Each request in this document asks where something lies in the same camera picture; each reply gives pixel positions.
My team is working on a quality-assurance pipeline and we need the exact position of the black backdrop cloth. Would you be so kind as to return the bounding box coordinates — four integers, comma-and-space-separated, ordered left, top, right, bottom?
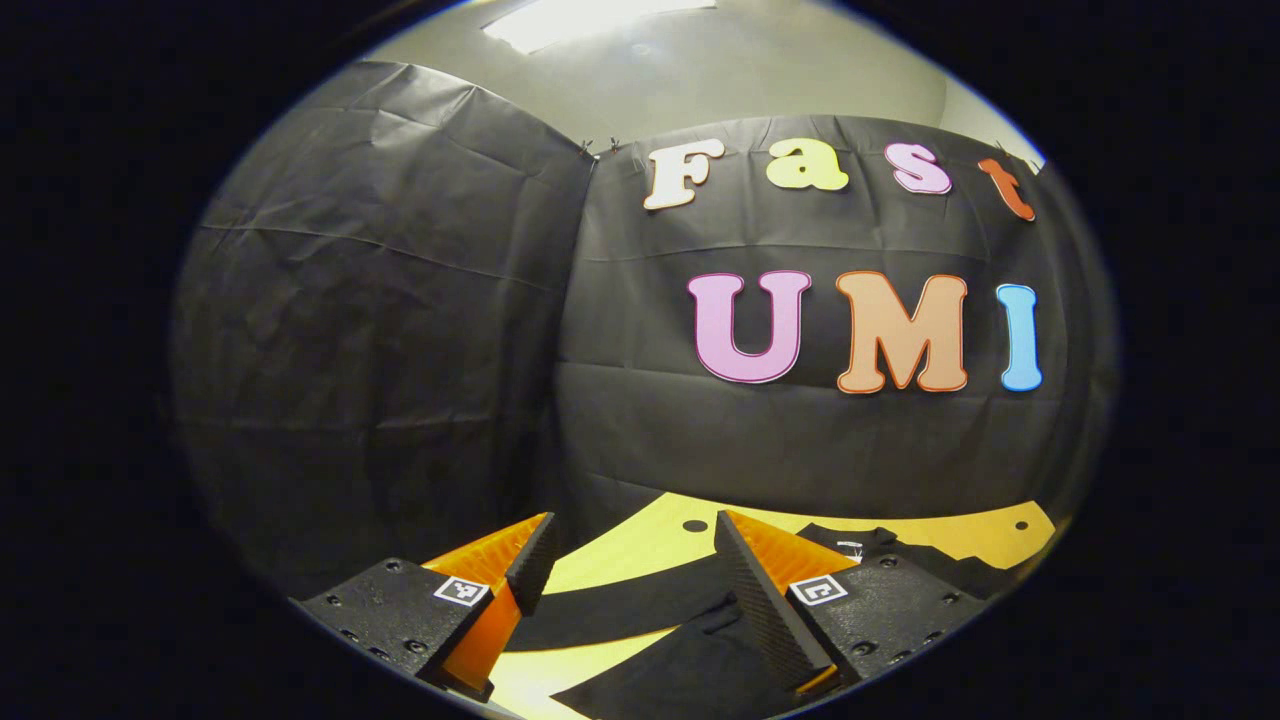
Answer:
165, 60, 1121, 601

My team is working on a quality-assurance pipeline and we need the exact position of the black button-up jacket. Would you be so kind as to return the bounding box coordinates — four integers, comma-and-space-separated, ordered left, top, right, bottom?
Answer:
505, 522, 1006, 720

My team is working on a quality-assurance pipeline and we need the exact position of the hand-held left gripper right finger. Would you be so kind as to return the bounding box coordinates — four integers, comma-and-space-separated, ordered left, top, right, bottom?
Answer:
714, 508, 988, 696

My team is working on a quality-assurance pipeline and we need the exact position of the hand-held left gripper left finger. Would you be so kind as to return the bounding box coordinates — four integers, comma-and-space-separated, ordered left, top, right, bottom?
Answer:
295, 512, 561, 701

